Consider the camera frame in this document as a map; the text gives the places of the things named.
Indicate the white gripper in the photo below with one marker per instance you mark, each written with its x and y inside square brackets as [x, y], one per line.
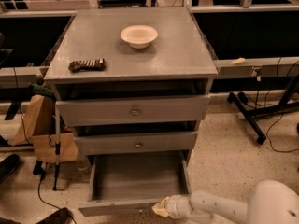
[175, 205]

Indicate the grey bottom drawer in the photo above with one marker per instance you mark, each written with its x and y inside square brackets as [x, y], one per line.
[134, 182]

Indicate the grey drawer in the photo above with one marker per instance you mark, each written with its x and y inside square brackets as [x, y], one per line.
[134, 182]
[133, 110]
[135, 143]

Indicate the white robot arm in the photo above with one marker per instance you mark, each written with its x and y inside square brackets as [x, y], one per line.
[270, 202]

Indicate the grey middle drawer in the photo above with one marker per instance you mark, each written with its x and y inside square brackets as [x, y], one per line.
[135, 143]

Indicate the grey top drawer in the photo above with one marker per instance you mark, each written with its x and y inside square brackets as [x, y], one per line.
[133, 110]

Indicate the grey wooden drawer cabinet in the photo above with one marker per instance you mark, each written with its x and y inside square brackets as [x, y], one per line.
[176, 63]

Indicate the grey black tripod pole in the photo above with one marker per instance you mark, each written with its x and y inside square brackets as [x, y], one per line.
[57, 147]

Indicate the brown paper bag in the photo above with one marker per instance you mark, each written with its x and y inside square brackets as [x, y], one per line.
[37, 128]

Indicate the dark striped snack bag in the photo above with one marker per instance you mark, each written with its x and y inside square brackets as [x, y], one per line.
[87, 65]

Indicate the black shoe left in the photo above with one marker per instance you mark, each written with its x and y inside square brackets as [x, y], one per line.
[9, 165]

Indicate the black metal stand base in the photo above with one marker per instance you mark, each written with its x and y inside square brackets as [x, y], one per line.
[283, 106]

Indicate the yellow foam scrap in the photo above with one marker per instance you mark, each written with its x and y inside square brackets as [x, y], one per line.
[238, 61]

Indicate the white bowl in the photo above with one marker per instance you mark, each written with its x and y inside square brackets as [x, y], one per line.
[139, 36]

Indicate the grey rail right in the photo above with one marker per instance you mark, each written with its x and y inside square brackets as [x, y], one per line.
[259, 67]

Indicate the grey rail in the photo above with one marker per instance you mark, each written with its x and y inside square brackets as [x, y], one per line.
[259, 67]
[21, 77]

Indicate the grey rail left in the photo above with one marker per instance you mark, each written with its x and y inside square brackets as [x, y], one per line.
[21, 77]

